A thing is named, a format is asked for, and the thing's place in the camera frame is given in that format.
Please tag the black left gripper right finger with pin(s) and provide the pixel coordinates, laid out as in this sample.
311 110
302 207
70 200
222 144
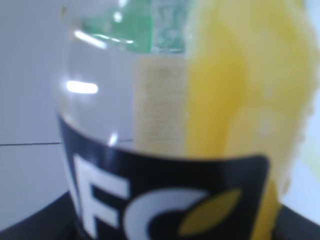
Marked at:
292 226

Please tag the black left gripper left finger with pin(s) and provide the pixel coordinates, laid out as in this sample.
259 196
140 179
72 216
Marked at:
54 222

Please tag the NFC orange juice bottle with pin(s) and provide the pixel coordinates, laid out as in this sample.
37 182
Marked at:
191 146

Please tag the green plastic soda bottle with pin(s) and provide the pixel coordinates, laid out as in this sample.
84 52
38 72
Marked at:
141 26

